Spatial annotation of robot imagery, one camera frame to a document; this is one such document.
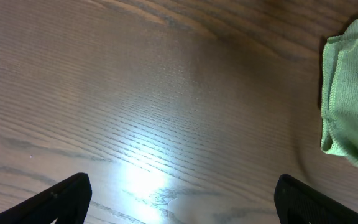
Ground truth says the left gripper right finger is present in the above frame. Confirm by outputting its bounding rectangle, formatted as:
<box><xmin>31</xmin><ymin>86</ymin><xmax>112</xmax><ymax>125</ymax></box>
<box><xmin>274</xmin><ymin>174</ymin><xmax>358</xmax><ymax>224</ymax></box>

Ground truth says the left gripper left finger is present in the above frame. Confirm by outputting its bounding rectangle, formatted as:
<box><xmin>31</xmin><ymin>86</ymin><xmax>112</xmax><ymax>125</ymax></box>
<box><xmin>0</xmin><ymin>172</ymin><xmax>92</xmax><ymax>224</ymax></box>

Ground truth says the light green cloth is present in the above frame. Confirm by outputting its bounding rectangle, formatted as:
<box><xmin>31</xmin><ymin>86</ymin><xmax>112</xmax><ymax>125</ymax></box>
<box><xmin>321</xmin><ymin>19</ymin><xmax>358</xmax><ymax>167</ymax></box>

